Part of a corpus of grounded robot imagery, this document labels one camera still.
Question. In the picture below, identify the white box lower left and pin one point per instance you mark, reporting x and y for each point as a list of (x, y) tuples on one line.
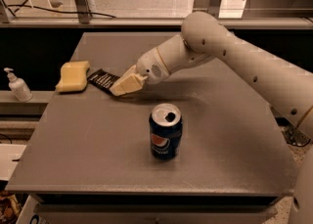
[(10, 155)]

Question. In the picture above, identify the blue pepsi can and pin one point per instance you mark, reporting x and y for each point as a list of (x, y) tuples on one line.
[(166, 128)]

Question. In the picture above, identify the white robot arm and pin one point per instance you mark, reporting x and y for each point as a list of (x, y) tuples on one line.
[(286, 87)]

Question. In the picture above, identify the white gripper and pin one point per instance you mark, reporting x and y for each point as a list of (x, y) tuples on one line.
[(151, 66)]

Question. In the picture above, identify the white pump lotion bottle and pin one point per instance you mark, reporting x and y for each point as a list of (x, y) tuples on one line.
[(18, 86)]

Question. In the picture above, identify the yellow sponge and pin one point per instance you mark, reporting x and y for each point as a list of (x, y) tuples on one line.
[(73, 77)]

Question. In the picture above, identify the black rxbar chocolate wrapper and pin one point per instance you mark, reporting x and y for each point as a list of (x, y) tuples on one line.
[(102, 80)]

